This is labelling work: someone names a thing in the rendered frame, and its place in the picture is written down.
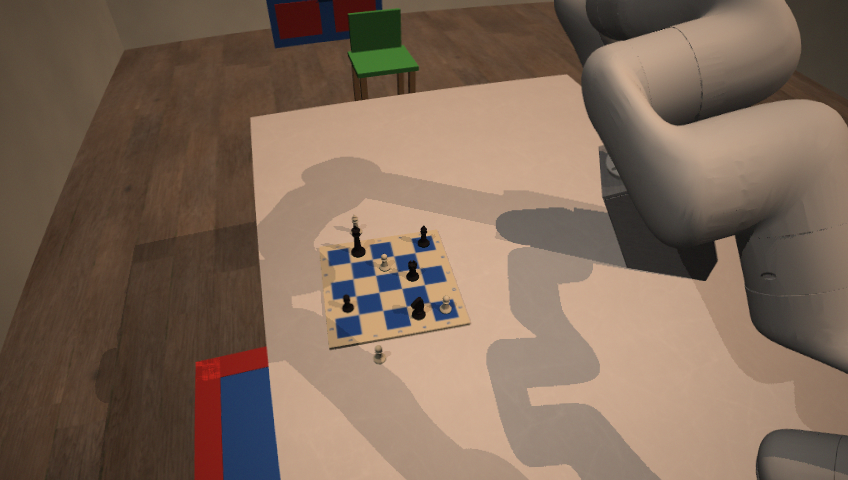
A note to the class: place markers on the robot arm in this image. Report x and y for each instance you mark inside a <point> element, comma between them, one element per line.
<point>775,175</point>

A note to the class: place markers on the blue and tan chessboard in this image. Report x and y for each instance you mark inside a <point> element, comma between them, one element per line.
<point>382,300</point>

